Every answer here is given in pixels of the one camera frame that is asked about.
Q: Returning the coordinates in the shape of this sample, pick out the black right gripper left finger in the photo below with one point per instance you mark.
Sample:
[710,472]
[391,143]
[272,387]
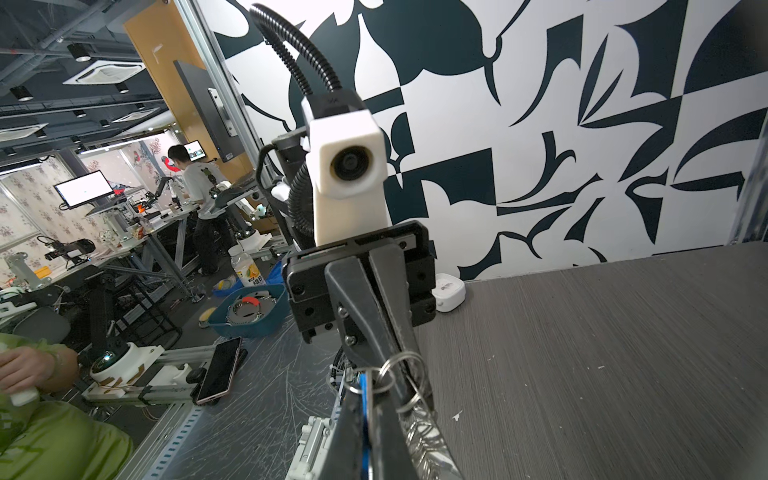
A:
[347,455]

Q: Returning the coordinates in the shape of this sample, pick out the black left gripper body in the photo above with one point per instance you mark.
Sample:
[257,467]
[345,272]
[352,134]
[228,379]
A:
[304,279]

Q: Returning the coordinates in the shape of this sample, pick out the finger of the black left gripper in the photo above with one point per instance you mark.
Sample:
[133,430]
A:
[357,306]
[388,264]

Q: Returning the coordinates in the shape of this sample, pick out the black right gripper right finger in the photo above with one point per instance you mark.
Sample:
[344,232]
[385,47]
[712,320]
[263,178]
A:
[386,451]

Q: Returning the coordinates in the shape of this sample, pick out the perforated metal crescent plate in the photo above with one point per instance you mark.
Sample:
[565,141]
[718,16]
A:
[429,452]

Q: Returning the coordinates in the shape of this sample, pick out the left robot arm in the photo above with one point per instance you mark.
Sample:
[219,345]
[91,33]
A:
[313,74]

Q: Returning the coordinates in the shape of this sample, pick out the operator hand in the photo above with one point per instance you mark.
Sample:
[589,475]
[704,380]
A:
[26,367]

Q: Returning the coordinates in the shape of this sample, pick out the teal plastic bin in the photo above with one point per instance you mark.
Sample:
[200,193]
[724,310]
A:
[251,312]

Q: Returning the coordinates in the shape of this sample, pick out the clear plastic drink bottle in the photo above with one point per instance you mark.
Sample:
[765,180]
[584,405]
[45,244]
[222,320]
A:
[244,267]

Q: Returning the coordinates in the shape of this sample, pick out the white round alarm clock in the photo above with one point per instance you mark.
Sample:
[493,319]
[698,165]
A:
[449,292]

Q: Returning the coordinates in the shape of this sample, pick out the black smartphone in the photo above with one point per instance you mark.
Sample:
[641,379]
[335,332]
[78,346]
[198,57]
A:
[220,371]

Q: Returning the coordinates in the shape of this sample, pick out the person in white shirt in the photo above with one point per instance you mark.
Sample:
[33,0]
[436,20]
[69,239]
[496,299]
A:
[200,178]

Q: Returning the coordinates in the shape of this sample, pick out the white desktop monitor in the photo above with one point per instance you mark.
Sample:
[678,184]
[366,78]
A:
[84,189]

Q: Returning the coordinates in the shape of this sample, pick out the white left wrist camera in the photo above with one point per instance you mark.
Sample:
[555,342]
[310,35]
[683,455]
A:
[347,166]

